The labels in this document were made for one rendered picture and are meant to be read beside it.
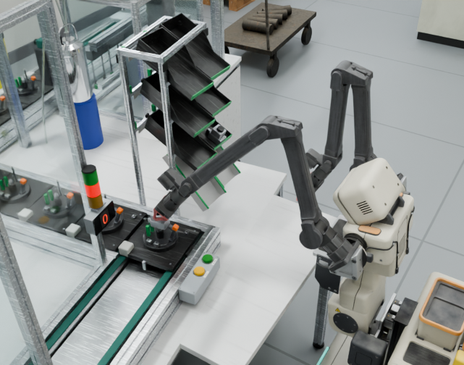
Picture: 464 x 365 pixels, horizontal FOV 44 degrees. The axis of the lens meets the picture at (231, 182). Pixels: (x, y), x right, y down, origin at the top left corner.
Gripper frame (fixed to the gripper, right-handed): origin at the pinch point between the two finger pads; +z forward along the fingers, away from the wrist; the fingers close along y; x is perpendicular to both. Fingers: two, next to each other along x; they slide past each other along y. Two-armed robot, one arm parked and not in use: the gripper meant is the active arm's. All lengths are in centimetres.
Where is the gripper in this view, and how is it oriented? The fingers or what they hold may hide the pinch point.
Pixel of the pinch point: (158, 214)
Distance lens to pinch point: 220.6
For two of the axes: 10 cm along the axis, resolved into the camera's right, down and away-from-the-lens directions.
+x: 7.3, 6.8, 1.2
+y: -4.1, 5.6, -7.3
